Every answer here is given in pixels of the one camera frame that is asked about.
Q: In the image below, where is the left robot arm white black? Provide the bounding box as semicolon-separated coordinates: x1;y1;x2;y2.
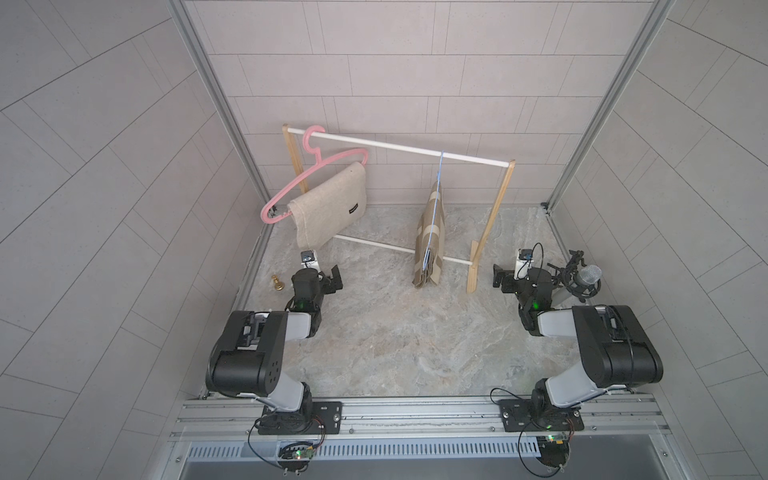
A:
205;267;343;435

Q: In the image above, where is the beige scarf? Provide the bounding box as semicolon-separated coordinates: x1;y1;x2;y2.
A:
288;162;367;250

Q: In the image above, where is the gold chess piece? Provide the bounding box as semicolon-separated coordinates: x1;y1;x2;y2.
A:
271;275;284;291

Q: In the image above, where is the right aluminium corner post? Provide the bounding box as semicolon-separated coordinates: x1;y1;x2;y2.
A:
542;0;675;214

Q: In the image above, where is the right circuit board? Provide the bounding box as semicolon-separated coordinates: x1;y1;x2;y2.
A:
537;436;570;469

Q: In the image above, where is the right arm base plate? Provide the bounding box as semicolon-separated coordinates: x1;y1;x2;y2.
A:
498;398;585;433

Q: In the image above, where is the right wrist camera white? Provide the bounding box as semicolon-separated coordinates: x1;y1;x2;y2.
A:
515;248;534;279

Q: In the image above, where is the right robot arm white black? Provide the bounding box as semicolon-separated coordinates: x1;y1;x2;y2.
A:
493;258;663;433

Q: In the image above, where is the left circuit board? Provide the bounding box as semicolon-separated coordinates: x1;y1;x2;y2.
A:
277;441;318;475

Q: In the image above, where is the brown striped scarf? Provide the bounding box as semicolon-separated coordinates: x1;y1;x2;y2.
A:
412;182;445;288

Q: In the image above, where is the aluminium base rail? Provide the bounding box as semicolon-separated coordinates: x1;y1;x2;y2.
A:
164;392;671;442

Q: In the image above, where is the aluminium corner post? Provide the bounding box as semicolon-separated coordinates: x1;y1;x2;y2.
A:
168;0;270;202
542;0;675;214

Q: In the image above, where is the circuit board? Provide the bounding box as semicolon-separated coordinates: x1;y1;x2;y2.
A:
277;441;318;475
537;436;570;469

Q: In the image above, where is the wooden clothes rack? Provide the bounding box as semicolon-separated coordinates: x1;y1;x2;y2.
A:
285;126;516;293

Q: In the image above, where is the pink plastic hanger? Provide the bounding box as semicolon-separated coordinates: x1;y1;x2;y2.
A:
260;124;369;225

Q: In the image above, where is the left aluminium corner post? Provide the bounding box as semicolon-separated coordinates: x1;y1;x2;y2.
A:
168;0;270;202

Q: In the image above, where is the light blue wire hanger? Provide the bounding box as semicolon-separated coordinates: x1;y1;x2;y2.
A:
422;151;445;275

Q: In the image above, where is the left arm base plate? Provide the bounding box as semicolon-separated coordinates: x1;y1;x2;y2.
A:
256;402;343;435

